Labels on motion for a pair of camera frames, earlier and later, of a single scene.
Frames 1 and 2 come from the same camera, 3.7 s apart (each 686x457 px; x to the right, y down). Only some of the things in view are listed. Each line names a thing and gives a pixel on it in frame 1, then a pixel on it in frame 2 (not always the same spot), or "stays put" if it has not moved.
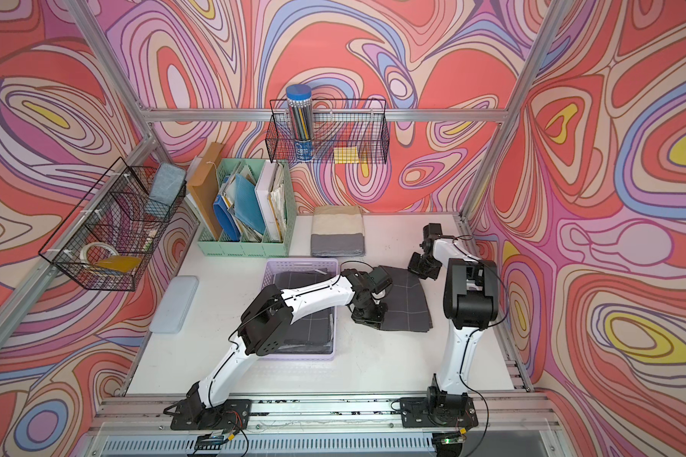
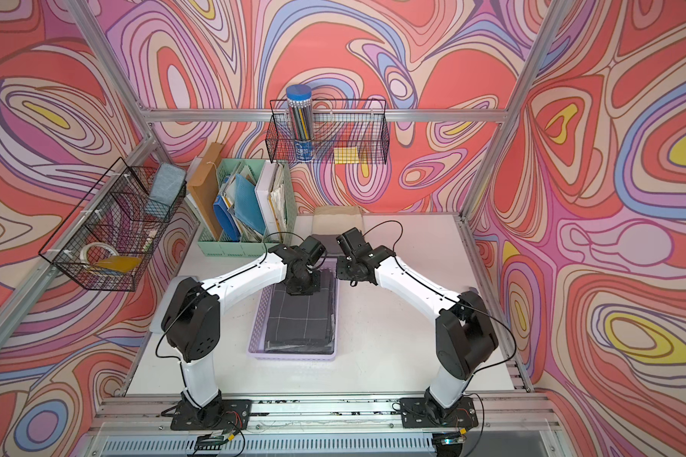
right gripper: [413, 267] → [340, 269]
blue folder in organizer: [228, 224] stays put
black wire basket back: [344, 131] stays put
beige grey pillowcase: [337, 231] stays put
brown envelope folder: [203, 188] stays put
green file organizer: [257, 213] stays put
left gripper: [374, 321] → [292, 289]
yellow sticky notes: [346, 155] stays put
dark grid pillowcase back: [408, 307] → [302, 324]
